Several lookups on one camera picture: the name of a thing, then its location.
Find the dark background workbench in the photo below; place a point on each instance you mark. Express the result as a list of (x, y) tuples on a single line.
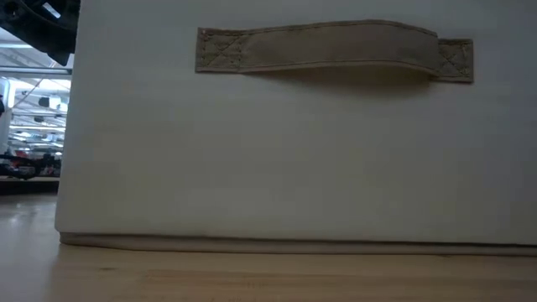
[(25, 186)]

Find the beige fabric storage bin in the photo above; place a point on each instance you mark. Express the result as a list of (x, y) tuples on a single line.
[(293, 147)]

